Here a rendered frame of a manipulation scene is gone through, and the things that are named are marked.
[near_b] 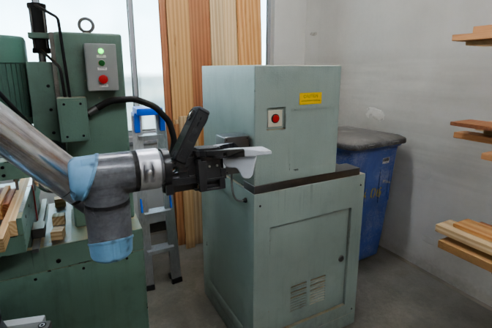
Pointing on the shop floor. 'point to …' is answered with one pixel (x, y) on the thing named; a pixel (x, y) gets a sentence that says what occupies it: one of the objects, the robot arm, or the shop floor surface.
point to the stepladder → (157, 207)
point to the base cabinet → (82, 295)
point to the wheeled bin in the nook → (345, 138)
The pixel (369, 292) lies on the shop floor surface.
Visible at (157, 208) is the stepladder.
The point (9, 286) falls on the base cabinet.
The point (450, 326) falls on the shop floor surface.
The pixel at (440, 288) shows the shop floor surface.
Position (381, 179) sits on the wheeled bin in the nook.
